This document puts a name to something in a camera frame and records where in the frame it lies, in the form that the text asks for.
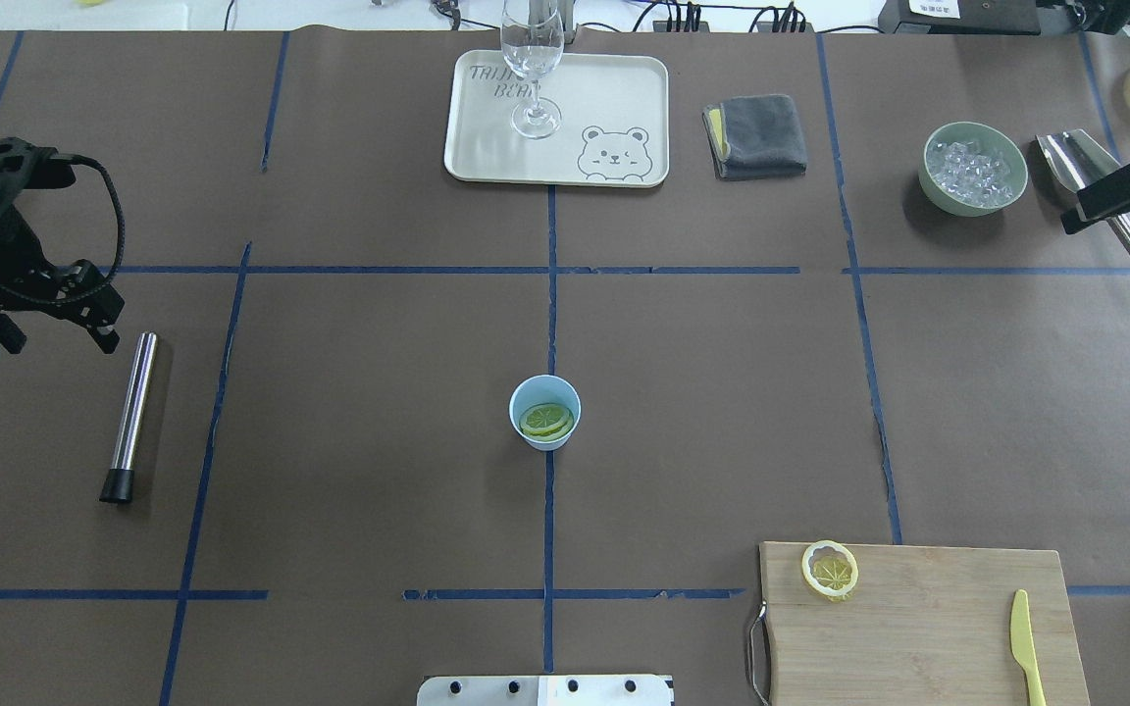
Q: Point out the light blue cup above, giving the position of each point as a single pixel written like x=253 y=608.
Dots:
x=544 y=389

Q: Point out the cream bear tray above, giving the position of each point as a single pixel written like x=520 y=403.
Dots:
x=614 y=132

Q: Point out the yellow lemon slice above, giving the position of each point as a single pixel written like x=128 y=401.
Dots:
x=546 y=422

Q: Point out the grey yellow folded cloth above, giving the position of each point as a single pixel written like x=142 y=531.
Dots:
x=755 y=137

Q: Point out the wooden cutting board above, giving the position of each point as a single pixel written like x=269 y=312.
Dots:
x=924 y=626

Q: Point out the yellow plastic knife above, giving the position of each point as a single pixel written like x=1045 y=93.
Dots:
x=1022 y=646

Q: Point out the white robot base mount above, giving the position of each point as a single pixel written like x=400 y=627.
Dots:
x=586 y=689

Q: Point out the clear wine glass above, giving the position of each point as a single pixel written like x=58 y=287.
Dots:
x=532 y=42

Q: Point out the green bowl of ice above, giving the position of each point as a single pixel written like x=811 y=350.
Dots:
x=971 y=170

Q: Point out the steel muddler black cap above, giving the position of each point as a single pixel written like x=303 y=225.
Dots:
x=118 y=485

